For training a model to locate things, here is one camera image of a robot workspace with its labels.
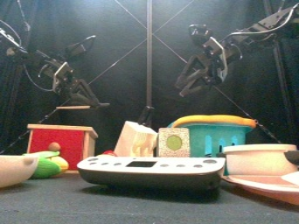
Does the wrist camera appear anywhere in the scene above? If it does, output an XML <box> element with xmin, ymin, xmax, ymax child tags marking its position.
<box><xmin>188</xmin><ymin>24</ymin><xmax>215</xmax><ymax>47</ymax></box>
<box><xmin>61</xmin><ymin>34</ymin><xmax>97</xmax><ymax>60</ymax></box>

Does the green toy vegetable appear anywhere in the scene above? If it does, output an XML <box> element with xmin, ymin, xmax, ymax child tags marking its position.
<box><xmin>29</xmin><ymin>157</ymin><xmax>62</xmax><ymax>179</ymax></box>

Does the speckled box with green oval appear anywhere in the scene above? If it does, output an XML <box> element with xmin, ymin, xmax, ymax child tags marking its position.
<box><xmin>156</xmin><ymin>127</ymin><xmax>192</xmax><ymax>158</ymax></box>

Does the yellow toy fruit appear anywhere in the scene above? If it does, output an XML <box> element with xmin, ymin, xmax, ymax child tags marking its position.
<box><xmin>50</xmin><ymin>156</ymin><xmax>70</xmax><ymax>173</ymax></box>

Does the small red toy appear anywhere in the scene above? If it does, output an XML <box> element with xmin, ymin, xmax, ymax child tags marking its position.
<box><xmin>100</xmin><ymin>150</ymin><xmax>117</xmax><ymax>158</ymax></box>

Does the red wooden box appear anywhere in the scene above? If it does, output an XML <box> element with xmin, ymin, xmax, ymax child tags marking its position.
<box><xmin>25</xmin><ymin>123</ymin><xmax>98</xmax><ymax>172</ymax></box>

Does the black clamp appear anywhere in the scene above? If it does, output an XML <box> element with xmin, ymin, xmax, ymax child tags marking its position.
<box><xmin>136</xmin><ymin>105</ymin><xmax>155</xmax><ymax>129</ymax></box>

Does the vertical metal frame pole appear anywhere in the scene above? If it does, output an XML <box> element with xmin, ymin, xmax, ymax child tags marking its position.
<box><xmin>144</xmin><ymin>0</ymin><xmax>155</xmax><ymax>109</ymax></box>

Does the teal basket with yellow handle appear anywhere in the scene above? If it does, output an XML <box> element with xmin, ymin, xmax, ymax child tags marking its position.
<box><xmin>167</xmin><ymin>114</ymin><xmax>259</xmax><ymax>177</ymax></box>

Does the wooden handle paring knife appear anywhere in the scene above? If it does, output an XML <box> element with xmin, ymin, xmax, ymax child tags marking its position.
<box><xmin>54</xmin><ymin>102</ymin><xmax>111</xmax><ymax>111</ymax></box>

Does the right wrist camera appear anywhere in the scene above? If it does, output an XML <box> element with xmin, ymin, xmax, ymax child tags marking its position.
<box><xmin>188</xmin><ymin>24</ymin><xmax>215</xmax><ymax>47</ymax></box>

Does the white bowl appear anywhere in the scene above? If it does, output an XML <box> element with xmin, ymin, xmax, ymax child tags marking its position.
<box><xmin>0</xmin><ymin>154</ymin><xmax>41</xmax><ymax>189</ymax></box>

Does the white toy kitchen scale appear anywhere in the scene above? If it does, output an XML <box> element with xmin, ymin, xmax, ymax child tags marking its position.
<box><xmin>76</xmin><ymin>156</ymin><xmax>228</xmax><ymax>193</ymax></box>

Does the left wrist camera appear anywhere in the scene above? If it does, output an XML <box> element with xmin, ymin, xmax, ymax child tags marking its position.
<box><xmin>61</xmin><ymin>34</ymin><xmax>97</xmax><ymax>60</ymax></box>

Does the brown-tipped light green toy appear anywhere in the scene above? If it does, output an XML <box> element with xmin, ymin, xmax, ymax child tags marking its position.
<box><xmin>22</xmin><ymin>141</ymin><xmax>62</xmax><ymax>160</ymax></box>

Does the pink and white tray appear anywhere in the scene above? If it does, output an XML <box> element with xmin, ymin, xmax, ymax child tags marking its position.
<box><xmin>223</xmin><ymin>171</ymin><xmax>299</xmax><ymax>207</ymax></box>

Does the white toy pot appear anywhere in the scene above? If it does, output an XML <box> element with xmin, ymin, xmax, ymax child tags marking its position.
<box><xmin>220</xmin><ymin>143</ymin><xmax>299</xmax><ymax>177</ymax></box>

